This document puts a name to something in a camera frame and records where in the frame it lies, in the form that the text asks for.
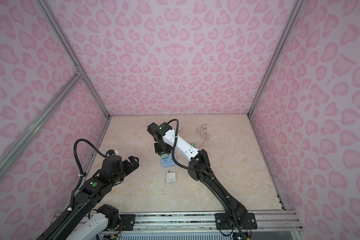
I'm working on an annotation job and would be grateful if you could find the right aluminium corner post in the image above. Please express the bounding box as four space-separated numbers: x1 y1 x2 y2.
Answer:
247 0 307 119

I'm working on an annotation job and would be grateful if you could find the light green plug adapter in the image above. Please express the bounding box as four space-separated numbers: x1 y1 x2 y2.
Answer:
161 154 170 160

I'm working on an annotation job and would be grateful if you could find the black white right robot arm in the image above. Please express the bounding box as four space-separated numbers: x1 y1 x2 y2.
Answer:
147 119 252 240

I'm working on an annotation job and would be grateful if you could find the white plug adapter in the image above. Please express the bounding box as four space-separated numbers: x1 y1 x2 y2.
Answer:
166 172 176 183

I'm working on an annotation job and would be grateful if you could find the aluminium corner post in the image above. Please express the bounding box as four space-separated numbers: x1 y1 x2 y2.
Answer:
35 0 111 120
247 0 307 119

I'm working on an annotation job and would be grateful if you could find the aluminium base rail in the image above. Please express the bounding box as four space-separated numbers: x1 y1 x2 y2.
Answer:
68 211 307 240

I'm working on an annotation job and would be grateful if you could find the left aluminium corner post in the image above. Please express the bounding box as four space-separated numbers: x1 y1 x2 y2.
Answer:
35 0 111 120

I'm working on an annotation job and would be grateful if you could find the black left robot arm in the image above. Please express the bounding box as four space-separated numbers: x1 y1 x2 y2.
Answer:
38 139 140 240

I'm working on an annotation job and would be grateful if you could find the blue square power strip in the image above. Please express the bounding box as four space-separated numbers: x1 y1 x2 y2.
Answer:
161 154 176 168

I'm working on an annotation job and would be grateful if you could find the left aluminium frame beam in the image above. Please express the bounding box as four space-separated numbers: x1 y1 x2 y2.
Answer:
0 70 83 181

